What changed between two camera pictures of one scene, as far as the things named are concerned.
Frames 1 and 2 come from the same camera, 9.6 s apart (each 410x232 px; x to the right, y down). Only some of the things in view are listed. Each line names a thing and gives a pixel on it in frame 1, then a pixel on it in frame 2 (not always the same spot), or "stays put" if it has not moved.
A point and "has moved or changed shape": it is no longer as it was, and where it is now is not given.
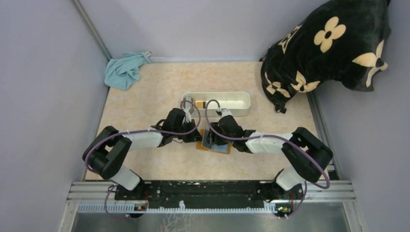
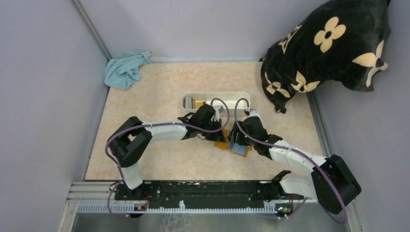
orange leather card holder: x=203 y=145 has moved or changed shape
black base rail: x=212 y=195 stays put
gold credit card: x=199 y=105 stays put
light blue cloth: x=121 y=73 stays put
